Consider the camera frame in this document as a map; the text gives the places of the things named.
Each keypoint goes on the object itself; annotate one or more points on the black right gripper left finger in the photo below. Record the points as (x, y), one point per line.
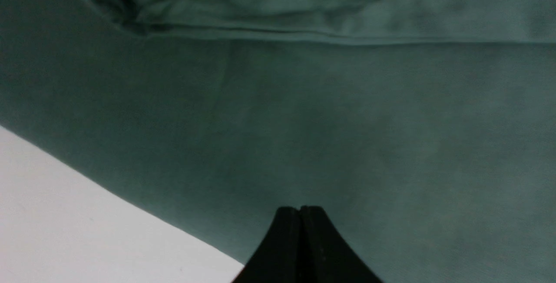
(275, 260)

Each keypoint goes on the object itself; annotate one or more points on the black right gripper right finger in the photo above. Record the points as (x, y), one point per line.
(324, 256)

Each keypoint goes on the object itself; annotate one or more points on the green long-sleeve top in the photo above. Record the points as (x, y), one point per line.
(425, 128)

